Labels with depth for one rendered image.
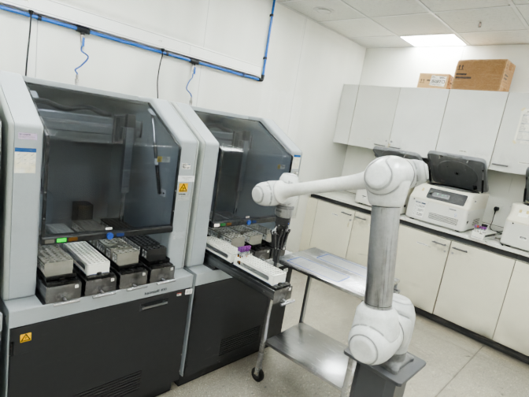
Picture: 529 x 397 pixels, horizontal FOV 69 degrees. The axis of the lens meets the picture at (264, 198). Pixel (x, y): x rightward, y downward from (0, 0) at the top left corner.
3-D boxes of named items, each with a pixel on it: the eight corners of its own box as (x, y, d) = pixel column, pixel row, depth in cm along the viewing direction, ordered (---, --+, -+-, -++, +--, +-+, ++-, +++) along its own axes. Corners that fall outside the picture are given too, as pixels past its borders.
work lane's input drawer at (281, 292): (190, 256, 230) (192, 242, 229) (209, 253, 240) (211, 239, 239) (279, 309, 181) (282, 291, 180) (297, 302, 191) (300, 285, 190)
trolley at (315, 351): (249, 377, 243) (269, 256, 227) (291, 352, 278) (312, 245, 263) (342, 444, 202) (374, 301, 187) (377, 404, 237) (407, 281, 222)
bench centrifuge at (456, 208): (403, 217, 381) (419, 148, 368) (427, 213, 426) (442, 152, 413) (462, 234, 344) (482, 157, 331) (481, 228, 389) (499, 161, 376)
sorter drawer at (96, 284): (36, 245, 210) (37, 229, 208) (63, 243, 220) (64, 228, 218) (88, 301, 161) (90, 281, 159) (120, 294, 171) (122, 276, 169)
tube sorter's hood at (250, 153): (164, 205, 249) (175, 105, 237) (234, 202, 292) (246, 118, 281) (212, 228, 214) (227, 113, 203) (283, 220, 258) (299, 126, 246)
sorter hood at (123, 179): (8, 212, 187) (12, 78, 175) (127, 206, 231) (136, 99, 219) (41, 246, 153) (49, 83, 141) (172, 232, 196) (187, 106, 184)
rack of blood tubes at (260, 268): (232, 266, 207) (234, 255, 206) (246, 263, 214) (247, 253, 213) (271, 287, 187) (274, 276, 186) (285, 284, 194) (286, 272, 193)
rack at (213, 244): (198, 246, 228) (199, 237, 227) (211, 245, 235) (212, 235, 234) (230, 265, 208) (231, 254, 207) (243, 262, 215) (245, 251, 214)
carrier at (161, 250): (164, 257, 200) (164, 246, 199) (165, 257, 198) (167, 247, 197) (143, 260, 191) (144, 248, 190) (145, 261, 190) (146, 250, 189)
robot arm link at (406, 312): (413, 346, 163) (425, 298, 159) (398, 362, 149) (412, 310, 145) (377, 329, 172) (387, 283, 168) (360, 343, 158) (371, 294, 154)
